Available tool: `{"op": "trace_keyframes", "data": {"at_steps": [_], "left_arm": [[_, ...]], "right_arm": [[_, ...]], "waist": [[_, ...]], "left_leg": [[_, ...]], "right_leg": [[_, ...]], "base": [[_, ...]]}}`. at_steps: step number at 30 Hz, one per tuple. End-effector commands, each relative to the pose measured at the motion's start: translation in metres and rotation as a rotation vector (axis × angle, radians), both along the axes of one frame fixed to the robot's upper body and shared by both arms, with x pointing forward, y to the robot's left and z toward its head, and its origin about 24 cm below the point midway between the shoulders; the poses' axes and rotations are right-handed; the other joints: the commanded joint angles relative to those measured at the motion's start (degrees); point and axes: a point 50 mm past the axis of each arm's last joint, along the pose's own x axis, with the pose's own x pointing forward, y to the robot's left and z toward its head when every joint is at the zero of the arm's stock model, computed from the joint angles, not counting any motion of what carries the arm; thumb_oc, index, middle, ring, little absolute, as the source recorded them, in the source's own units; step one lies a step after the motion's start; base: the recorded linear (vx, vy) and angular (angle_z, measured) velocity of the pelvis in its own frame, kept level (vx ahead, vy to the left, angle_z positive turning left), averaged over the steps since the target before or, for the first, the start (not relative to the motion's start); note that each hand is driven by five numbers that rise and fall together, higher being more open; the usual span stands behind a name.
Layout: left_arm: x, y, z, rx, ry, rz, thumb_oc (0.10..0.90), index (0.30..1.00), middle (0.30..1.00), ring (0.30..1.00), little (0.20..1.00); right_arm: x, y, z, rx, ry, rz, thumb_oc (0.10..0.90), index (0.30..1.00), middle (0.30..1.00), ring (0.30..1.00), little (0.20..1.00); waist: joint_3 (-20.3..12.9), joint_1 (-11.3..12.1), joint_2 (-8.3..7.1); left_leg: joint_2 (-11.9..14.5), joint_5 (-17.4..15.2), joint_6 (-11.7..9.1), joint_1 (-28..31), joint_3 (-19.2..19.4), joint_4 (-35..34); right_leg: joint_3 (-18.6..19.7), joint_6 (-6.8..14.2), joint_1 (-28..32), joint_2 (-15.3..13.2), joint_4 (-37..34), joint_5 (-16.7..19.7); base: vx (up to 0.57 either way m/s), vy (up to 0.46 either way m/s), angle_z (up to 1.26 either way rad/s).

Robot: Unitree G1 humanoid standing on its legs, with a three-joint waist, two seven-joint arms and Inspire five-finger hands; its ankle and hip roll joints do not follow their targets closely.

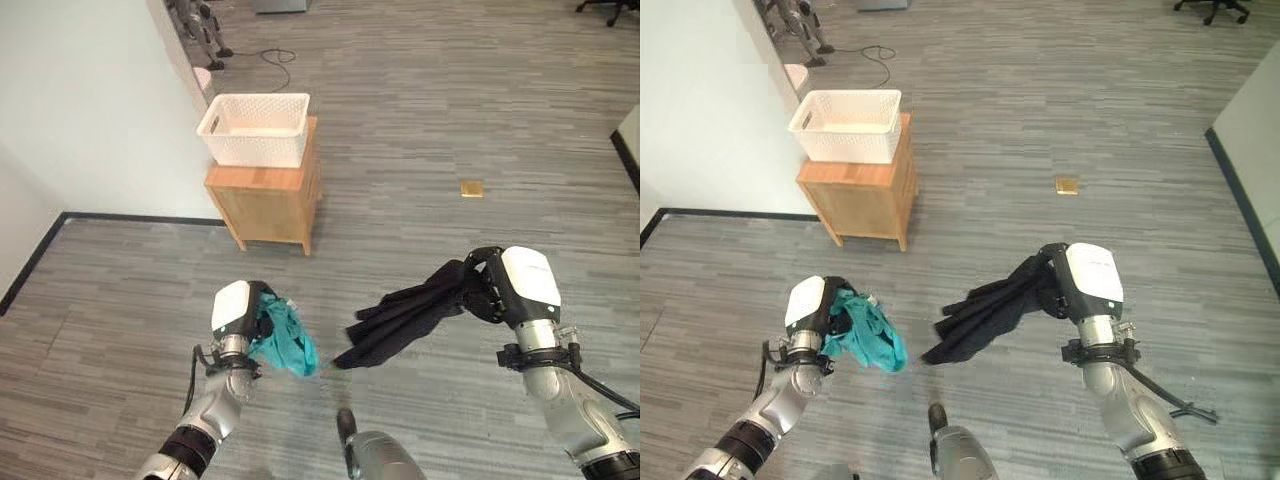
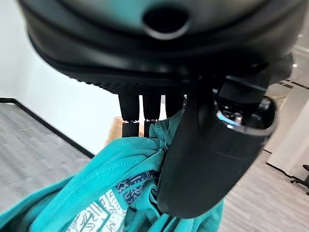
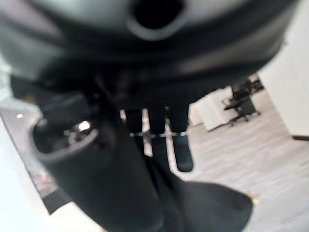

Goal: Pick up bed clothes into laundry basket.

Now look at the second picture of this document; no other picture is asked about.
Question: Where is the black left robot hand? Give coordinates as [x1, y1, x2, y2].
[17, 0, 309, 218]

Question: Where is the teal patterned bed cloth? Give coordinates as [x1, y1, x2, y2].
[0, 110, 225, 232]

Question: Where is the light wooden furniture piece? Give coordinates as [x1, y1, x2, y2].
[103, 116, 124, 147]

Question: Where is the white partition panel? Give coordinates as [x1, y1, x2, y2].
[262, 81, 309, 179]

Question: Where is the black office chair base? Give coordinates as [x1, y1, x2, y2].
[290, 164, 309, 194]

